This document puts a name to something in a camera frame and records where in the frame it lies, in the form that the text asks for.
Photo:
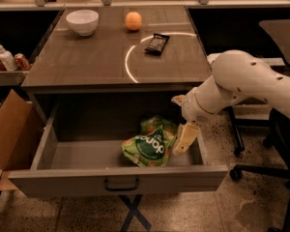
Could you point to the grey side shelf left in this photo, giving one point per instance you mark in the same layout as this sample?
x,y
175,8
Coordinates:
x,y
12,78

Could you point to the green rice chip bag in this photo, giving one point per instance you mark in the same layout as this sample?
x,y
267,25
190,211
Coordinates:
x,y
151,147

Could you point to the grey side shelf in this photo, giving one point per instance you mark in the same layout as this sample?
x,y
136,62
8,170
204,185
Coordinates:
x,y
274,62
12,78

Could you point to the grey counter cabinet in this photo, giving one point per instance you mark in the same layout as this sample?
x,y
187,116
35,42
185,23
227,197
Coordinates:
x,y
114,57

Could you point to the white ceramic bowl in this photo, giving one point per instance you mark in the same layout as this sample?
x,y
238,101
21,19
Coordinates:
x,y
83,22

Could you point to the grey open top drawer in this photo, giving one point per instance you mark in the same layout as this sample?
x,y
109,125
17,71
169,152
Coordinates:
x,y
81,147

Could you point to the grey side shelf right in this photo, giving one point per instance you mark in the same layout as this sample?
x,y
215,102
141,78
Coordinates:
x,y
274,62

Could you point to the black snack bar packet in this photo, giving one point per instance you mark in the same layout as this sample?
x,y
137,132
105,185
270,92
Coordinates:
x,y
157,44

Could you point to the brown cardboard box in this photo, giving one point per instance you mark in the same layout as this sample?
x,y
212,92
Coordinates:
x,y
21,129

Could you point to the black drawer handle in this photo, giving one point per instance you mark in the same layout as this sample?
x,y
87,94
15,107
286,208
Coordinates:
x,y
113,186

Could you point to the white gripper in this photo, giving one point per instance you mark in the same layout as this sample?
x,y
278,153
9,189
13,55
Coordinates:
x,y
193,107

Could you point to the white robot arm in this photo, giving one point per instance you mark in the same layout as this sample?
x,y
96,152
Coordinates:
x,y
236,76

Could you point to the orange fruit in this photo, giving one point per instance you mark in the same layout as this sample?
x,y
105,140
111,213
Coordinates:
x,y
133,21

